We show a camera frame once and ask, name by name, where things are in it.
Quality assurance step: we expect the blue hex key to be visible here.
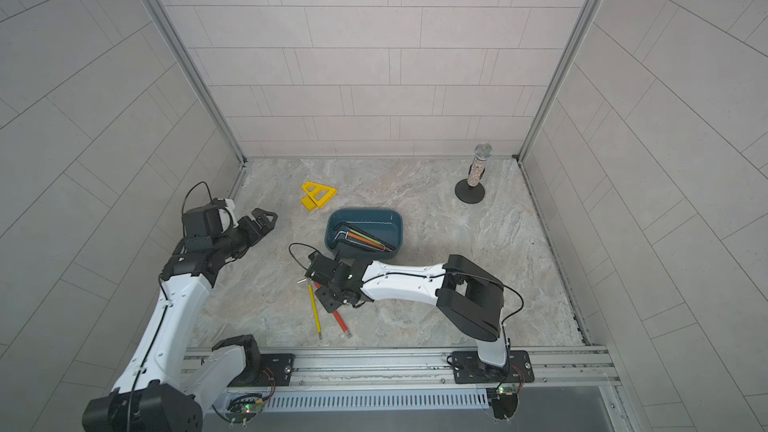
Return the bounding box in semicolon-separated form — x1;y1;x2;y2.
349;226;389;250

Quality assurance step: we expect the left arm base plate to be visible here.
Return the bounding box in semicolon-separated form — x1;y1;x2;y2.
229;353;296;388

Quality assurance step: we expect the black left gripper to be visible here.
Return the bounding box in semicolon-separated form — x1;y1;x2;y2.
213;208;279;260

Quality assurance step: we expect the left green circuit board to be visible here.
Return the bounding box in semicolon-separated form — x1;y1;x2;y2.
224;394;266;428

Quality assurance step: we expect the aluminium mounting rail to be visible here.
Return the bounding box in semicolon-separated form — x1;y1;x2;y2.
116;344;622;397

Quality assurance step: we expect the yellow hex key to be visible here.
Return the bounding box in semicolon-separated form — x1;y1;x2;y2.
297;277;323;341

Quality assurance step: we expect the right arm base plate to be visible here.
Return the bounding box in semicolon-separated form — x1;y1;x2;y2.
446;349;535;385

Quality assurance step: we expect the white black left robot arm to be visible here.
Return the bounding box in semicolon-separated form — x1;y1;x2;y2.
82;199;277;431

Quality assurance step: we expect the long black hex key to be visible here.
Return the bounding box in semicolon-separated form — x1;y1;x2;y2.
333;223;397;251

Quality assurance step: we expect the thin green hex key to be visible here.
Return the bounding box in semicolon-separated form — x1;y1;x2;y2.
356;231;389;248

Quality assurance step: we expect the yellow plastic triangle holder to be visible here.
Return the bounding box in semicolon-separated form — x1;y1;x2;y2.
301;181;337;211

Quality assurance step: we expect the black stand with glitter tube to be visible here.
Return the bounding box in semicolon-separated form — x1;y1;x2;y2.
454;143;493;204

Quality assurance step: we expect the orange hex key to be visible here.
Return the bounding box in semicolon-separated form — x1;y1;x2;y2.
333;231;389;252

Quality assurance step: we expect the red hex key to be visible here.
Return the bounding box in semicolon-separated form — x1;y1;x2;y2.
333;311;352;338

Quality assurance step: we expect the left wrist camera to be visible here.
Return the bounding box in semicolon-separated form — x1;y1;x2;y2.
182;198;235;238

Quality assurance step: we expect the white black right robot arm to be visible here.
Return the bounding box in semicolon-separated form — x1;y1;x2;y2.
305;252;508;369

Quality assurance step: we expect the teal plastic storage box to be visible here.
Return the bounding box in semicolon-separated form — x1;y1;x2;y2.
324;207;403;260

